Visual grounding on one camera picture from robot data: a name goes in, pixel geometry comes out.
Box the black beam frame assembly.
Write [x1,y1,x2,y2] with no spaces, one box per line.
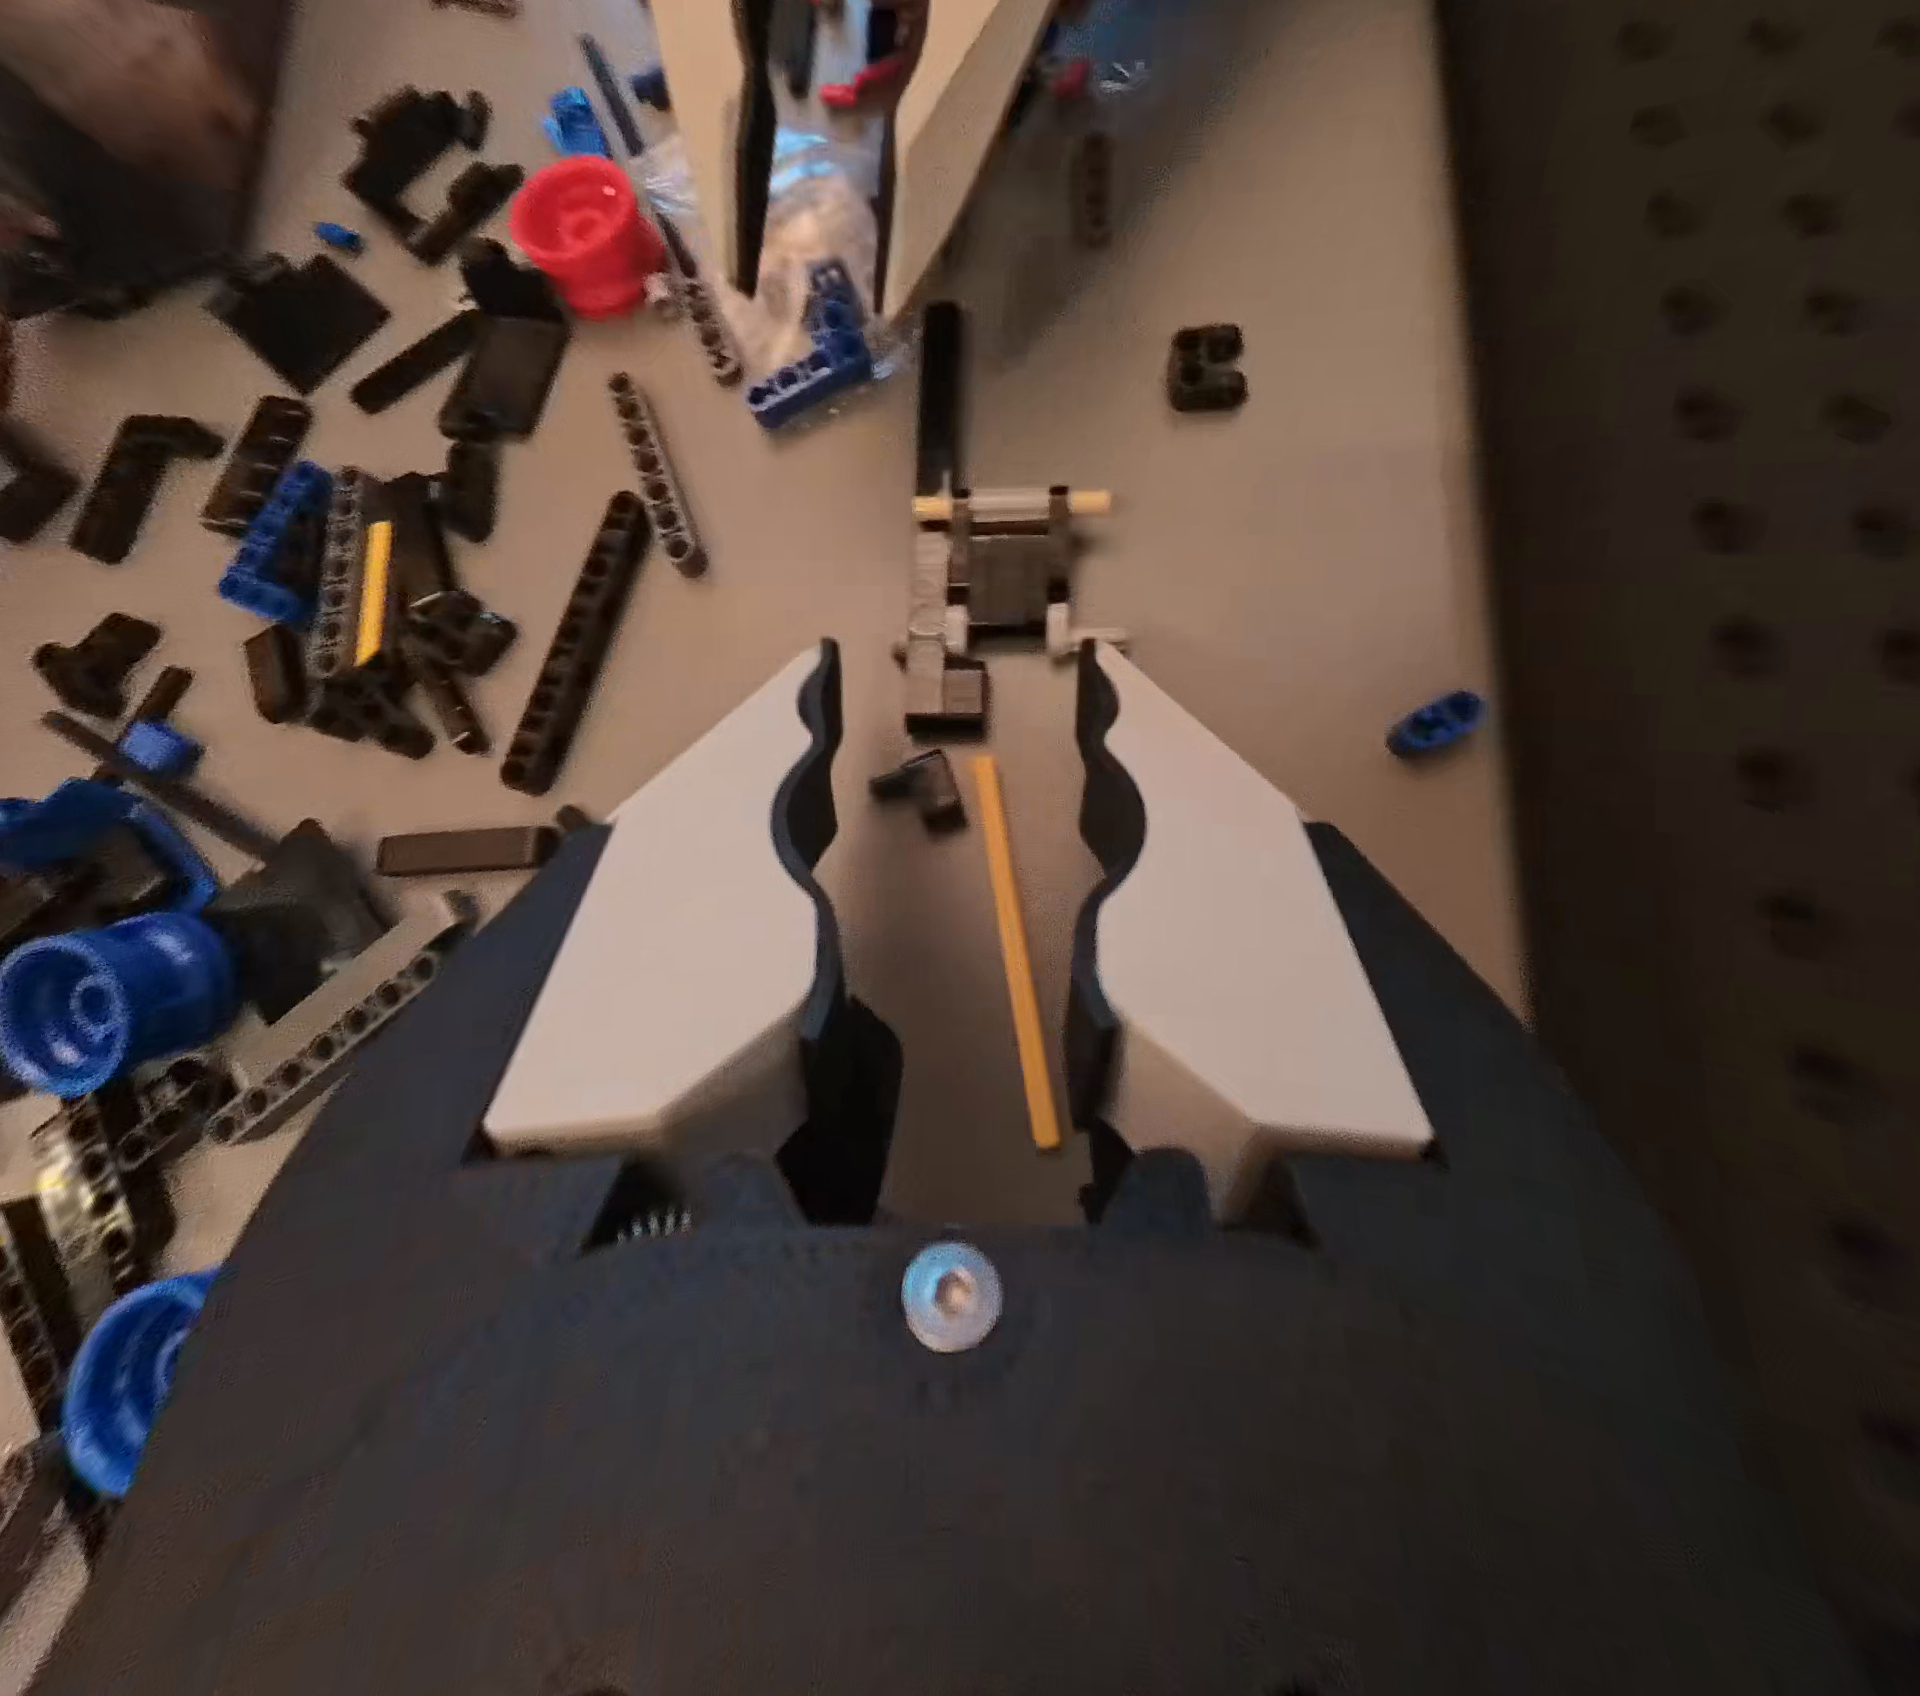
[896,301,1123,743]

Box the black square panel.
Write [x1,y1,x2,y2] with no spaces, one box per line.
[210,254,393,397]

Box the blue wheel hub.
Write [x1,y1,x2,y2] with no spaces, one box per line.
[64,1271,219,1500]
[0,913,241,1098]

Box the yellow axle with black connector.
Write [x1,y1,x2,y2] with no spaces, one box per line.
[971,756,1065,1154]

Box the short grey beam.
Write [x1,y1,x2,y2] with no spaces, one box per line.
[666,255,746,386]

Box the grey desk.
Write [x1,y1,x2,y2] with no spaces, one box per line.
[0,0,1539,1653]

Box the red wheel hub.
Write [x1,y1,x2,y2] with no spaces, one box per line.
[508,154,667,322]

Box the pile of red and blue connectors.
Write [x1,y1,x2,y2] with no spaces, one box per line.
[803,0,1149,112]

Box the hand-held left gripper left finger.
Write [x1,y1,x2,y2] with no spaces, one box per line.
[484,638,905,1227]

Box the black curved panel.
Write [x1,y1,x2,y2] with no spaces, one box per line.
[438,242,572,444]

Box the pile of black and blue bricks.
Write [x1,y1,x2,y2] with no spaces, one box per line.
[0,84,723,1547]

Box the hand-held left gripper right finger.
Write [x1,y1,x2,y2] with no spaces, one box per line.
[1065,638,1435,1227]

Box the black toy set box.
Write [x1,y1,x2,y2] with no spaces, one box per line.
[0,0,333,302]

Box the clear bag of parts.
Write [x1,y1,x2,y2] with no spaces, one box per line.
[631,127,915,431]

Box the black dotted mat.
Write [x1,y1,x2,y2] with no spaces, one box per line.
[1416,0,1920,1696]

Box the long thin black axle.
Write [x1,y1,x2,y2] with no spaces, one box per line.
[43,708,278,858]

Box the small black axle connector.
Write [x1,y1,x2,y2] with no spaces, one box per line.
[869,750,967,832]

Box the blue angled beam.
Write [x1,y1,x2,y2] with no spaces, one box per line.
[746,261,878,431]
[219,462,336,620]

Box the dark grey long beam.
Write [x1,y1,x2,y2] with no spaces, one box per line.
[607,374,711,582]

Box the black chassis on blue frame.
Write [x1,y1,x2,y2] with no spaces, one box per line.
[0,777,227,965]

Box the black pin connector block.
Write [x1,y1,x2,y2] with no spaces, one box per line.
[1166,325,1249,415]

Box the small blue two-hole beam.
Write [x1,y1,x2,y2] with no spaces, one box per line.
[1384,692,1490,762]

